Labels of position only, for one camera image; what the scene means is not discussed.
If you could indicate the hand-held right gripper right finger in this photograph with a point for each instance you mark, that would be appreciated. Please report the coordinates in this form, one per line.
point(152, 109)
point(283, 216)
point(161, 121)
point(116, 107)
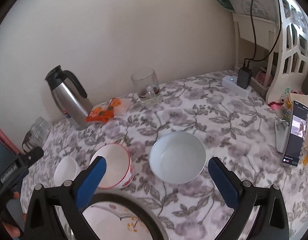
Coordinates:
point(222, 182)

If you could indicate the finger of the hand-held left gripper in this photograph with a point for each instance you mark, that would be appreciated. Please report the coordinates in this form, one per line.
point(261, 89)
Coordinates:
point(34, 153)

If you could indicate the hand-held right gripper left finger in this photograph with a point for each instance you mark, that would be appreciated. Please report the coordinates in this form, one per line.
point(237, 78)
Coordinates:
point(92, 180)

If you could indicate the strawberry print bowl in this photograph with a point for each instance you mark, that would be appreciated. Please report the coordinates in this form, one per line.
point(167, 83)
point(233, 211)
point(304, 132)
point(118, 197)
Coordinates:
point(116, 165)

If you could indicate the white cup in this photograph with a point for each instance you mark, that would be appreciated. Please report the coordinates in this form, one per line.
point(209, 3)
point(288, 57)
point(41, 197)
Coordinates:
point(65, 170)

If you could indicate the light blue bowl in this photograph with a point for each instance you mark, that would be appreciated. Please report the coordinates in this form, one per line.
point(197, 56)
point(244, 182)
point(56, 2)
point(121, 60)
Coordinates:
point(176, 160)

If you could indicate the person's left hand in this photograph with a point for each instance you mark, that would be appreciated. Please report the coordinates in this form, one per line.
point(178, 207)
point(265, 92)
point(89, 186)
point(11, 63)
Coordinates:
point(10, 230)

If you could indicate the clear drinking glass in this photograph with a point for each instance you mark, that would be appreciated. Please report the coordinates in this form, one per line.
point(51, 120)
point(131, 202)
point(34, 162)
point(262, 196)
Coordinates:
point(45, 125)
point(38, 132)

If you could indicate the stainless steel thermos jug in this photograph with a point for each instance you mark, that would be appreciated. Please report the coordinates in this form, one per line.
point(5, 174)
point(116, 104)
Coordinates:
point(69, 102)

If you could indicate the orange snack packet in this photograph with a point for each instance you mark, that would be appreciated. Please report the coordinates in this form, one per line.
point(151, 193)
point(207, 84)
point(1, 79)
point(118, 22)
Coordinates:
point(99, 113)
point(121, 106)

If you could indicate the grey floral tablecloth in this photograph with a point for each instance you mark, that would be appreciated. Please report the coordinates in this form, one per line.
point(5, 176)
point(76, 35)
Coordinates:
point(193, 120)

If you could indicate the smartphone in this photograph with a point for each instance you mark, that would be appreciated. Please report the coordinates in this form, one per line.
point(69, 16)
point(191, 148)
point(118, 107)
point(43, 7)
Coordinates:
point(295, 145)

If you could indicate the white power strip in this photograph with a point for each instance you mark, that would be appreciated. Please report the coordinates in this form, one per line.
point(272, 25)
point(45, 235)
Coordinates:
point(228, 82)

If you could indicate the black charger adapter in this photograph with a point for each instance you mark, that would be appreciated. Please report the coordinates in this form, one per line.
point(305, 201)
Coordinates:
point(244, 78)

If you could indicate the glass mug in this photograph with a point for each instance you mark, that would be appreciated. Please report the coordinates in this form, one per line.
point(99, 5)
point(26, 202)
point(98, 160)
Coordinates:
point(146, 85)

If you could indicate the white cutout shelf rack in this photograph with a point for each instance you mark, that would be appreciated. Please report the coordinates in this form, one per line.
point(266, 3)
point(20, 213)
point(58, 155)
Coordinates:
point(288, 62)

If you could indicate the white printed box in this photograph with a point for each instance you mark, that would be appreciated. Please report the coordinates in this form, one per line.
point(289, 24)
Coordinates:
point(243, 2)

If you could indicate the clear glass cups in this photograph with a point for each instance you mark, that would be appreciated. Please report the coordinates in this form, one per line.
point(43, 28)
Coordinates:
point(301, 17)

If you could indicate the blue chair pink frame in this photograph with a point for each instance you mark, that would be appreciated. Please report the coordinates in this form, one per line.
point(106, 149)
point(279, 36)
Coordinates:
point(3, 152)

